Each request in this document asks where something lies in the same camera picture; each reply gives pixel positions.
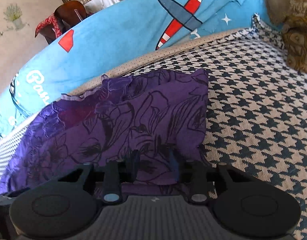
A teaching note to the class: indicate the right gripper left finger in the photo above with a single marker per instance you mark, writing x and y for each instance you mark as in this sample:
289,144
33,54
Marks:
117,172

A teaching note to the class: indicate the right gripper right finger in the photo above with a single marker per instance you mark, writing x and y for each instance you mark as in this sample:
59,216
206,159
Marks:
191,173

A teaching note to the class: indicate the purple floral garment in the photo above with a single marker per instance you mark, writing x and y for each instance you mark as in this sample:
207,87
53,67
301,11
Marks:
153,114

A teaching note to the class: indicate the blue printed sofa back cover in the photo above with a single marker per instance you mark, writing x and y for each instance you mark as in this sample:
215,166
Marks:
111,37

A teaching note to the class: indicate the dark wooden chair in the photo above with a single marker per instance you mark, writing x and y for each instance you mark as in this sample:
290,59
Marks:
68,15

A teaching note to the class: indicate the red patterned cloth on chair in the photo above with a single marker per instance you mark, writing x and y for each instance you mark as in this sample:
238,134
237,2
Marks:
50,21

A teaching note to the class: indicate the white clothed dining table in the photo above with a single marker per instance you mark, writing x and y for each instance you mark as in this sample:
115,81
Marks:
103,1

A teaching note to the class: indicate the brown fur blanket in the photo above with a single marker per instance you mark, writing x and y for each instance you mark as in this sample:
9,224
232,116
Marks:
292,16

